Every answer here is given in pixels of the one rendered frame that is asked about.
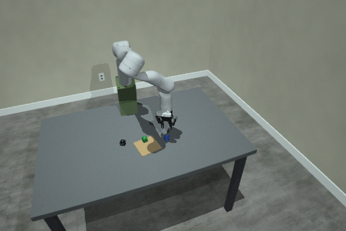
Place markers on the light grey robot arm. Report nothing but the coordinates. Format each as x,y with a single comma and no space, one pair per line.
129,69

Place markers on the blue die with white pips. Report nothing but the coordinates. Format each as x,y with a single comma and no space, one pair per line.
167,137

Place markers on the beige square mat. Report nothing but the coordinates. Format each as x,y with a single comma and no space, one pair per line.
146,148

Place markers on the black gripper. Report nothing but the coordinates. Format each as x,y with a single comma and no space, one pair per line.
168,119

